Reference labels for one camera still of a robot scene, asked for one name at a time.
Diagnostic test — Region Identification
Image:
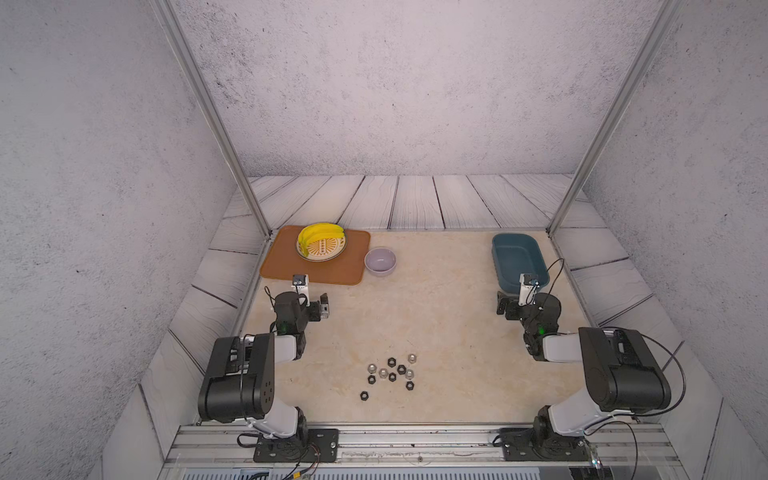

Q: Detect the teal plastic storage box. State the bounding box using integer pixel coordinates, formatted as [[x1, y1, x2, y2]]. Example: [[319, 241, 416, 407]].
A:
[[491, 233, 550, 294]]

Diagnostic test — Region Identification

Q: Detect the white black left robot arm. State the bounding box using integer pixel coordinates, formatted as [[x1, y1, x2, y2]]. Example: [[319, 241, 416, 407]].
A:
[[197, 291, 330, 446]]

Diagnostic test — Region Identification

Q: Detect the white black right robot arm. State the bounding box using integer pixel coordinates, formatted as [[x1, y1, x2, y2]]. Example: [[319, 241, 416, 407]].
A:
[[496, 291, 682, 445]]

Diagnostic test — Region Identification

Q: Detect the brown rectangular mat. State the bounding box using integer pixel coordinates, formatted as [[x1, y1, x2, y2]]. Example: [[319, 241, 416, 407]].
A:
[[260, 226, 371, 286]]

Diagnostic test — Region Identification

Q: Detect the patterned round plate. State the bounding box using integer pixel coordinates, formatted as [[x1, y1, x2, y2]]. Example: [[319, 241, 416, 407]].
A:
[[296, 235, 347, 262]]

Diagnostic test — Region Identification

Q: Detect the lilac plastic bowl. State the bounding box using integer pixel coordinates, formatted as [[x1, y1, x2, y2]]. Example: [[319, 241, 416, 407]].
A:
[[364, 247, 397, 276]]

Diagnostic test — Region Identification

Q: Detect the yellow banana bunch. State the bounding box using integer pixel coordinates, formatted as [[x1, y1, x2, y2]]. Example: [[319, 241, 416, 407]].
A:
[[298, 223, 345, 256]]

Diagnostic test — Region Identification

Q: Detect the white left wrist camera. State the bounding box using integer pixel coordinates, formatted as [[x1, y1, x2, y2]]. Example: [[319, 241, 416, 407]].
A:
[[292, 274, 310, 306]]

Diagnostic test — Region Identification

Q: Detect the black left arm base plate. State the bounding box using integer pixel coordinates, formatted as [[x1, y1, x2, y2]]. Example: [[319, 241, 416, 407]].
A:
[[253, 428, 339, 463]]

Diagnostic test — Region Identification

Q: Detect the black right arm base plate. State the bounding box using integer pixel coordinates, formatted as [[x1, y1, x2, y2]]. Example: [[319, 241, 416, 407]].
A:
[[492, 427, 590, 462]]

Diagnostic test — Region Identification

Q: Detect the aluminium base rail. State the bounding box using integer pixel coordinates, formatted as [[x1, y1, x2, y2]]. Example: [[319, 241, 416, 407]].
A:
[[160, 423, 688, 479]]

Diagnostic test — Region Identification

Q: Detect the right aluminium frame post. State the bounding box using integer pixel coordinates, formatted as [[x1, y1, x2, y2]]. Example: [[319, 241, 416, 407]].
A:
[[546, 0, 684, 239]]

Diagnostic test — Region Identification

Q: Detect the aluminium frame post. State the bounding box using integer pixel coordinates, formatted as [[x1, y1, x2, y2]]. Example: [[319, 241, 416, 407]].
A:
[[152, 0, 272, 237], [546, 0, 684, 239]]

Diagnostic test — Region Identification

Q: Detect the left aluminium frame post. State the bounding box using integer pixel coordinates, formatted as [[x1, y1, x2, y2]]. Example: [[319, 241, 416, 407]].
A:
[[152, 0, 272, 237]]

